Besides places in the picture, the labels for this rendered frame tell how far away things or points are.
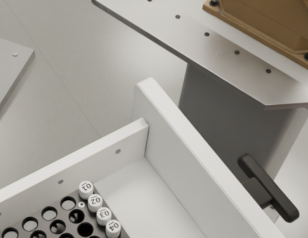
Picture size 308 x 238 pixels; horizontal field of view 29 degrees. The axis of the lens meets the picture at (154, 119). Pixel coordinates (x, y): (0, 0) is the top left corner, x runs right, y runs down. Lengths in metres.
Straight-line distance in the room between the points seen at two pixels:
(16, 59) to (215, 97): 0.87
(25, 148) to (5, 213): 1.06
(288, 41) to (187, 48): 0.14
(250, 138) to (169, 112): 0.50
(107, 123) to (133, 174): 1.05
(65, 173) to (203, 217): 0.13
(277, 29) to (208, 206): 0.35
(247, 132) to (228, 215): 0.51
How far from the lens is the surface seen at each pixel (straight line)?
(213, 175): 0.50
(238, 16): 0.84
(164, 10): 0.85
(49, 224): 0.51
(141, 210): 0.58
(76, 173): 0.56
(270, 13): 0.81
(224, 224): 0.53
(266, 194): 0.53
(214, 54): 0.81
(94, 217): 0.51
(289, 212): 0.52
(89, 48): 1.81
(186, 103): 1.06
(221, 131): 1.05
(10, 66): 1.73
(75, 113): 1.66
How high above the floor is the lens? 1.36
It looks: 55 degrees down
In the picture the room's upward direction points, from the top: 9 degrees clockwise
